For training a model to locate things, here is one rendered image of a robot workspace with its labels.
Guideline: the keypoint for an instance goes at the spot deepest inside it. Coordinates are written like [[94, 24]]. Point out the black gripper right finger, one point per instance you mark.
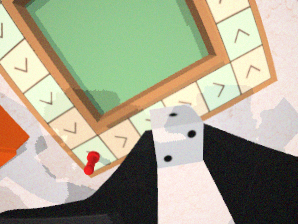
[[258, 184]]

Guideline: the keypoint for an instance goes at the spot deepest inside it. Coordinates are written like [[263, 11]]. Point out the white die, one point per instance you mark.
[[178, 134]]

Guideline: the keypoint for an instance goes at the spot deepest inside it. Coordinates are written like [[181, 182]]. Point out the red pawn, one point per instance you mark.
[[93, 157]]

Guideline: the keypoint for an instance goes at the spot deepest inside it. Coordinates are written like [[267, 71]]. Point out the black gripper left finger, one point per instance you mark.
[[129, 196]]

